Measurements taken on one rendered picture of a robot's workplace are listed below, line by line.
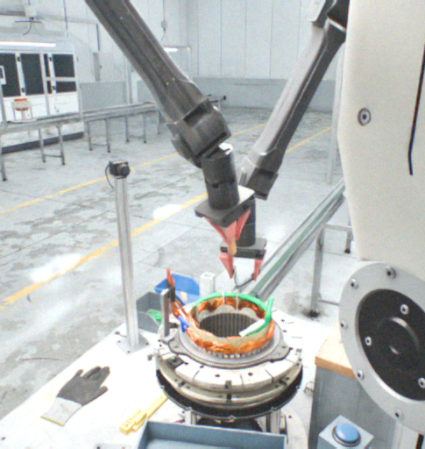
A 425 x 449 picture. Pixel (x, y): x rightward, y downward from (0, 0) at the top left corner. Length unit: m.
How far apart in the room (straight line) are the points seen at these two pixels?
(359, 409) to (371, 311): 0.63
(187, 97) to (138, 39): 0.11
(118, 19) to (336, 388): 0.82
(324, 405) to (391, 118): 0.83
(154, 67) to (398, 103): 0.42
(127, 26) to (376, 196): 0.44
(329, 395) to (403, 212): 0.74
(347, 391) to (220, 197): 0.52
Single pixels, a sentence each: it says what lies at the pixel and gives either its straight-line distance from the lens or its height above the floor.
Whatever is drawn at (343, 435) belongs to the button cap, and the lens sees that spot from 0.87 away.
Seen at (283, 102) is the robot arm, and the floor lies 1.58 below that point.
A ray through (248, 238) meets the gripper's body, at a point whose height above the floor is 1.28.
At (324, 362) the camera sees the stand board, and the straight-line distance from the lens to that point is 1.00.
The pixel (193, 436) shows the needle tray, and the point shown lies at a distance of 0.84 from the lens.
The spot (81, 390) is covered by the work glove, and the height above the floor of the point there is 0.80.
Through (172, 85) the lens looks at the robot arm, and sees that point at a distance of 0.67.
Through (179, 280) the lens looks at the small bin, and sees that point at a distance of 1.76.
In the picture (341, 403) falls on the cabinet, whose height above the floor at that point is 0.96.
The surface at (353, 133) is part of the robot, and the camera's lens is 0.35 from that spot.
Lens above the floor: 1.66
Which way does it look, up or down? 21 degrees down
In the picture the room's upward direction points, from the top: straight up
